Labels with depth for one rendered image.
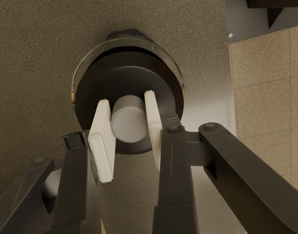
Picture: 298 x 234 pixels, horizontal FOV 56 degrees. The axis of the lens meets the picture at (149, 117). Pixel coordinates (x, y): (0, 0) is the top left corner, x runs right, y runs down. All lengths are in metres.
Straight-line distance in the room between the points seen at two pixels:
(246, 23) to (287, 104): 0.51
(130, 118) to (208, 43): 0.33
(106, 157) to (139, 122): 0.05
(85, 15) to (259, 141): 1.42
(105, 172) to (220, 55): 0.38
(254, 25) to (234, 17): 0.11
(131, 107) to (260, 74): 1.44
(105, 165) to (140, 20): 0.35
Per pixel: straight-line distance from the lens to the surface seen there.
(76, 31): 0.49
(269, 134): 1.76
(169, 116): 0.18
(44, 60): 0.51
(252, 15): 1.53
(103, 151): 0.16
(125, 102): 0.20
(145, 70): 0.22
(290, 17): 1.61
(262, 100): 1.66
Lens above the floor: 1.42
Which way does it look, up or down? 69 degrees down
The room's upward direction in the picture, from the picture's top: 169 degrees clockwise
